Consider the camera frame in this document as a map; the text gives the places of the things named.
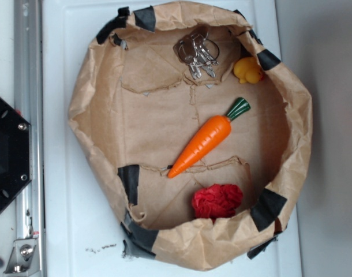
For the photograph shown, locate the aluminium frame rail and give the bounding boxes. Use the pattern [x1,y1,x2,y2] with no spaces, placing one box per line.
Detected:
[6,1,46,276]

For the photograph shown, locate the orange plastic carrot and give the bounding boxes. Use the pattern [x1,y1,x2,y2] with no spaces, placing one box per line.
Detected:
[167,98,251,178]

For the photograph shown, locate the yellow rubber duck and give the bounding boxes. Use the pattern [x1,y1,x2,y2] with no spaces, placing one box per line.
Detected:
[233,57,264,84]

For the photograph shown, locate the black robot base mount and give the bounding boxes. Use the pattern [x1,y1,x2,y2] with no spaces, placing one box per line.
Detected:
[0,97,31,214]

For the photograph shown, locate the red crumpled cloth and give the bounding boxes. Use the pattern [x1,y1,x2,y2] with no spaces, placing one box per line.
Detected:
[191,184,244,222]

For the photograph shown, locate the silver key bunch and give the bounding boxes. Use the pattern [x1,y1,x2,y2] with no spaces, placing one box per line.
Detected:
[173,25,220,80]

